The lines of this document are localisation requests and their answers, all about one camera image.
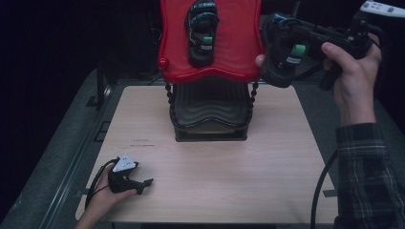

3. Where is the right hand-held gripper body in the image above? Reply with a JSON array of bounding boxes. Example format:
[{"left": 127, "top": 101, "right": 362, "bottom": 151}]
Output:
[{"left": 316, "top": 0, "right": 405, "bottom": 93}]

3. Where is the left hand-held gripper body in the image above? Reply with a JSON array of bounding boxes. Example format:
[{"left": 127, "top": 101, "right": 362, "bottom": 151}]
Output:
[{"left": 107, "top": 152, "right": 145, "bottom": 196}]

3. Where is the black sandal with green strap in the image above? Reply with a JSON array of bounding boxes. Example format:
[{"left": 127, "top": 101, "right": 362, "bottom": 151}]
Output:
[
  {"left": 261, "top": 12, "right": 319, "bottom": 89},
  {"left": 184, "top": 0, "right": 221, "bottom": 69}
]

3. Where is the red and black shoe rack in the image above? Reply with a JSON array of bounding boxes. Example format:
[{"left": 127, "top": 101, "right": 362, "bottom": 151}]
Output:
[{"left": 157, "top": 0, "right": 266, "bottom": 143}]

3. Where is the person's left hand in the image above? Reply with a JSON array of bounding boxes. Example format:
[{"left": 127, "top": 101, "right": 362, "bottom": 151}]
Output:
[{"left": 85, "top": 163, "right": 139, "bottom": 221}]

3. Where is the person's right hand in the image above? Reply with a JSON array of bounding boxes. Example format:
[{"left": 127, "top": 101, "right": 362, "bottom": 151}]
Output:
[{"left": 321, "top": 32, "right": 383, "bottom": 109}]

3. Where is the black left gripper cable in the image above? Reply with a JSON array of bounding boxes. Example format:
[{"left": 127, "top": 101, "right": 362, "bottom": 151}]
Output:
[{"left": 85, "top": 158, "right": 117, "bottom": 208}]

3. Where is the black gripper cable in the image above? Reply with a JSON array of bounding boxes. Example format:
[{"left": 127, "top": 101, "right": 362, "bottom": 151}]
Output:
[
  {"left": 85, "top": 158, "right": 117, "bottom": 208},
  {"left": 309, "top": 149, "right": 338, "bottom": 229}
]

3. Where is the black rail bracket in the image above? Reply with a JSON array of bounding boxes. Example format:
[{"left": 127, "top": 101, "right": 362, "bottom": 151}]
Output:
[{"left": 94, "top": 120, "right": 111, "bottom": 142}]

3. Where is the black metal post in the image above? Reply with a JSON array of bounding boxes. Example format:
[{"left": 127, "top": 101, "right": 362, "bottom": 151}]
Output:
[{"left": 85, "top": 60, "right": 113, "bottom": 111}]

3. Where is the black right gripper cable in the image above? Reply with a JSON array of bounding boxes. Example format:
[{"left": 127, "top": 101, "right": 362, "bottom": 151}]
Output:
[{"left": 309, "top": 149, "right": 338, "bottom": 229}]

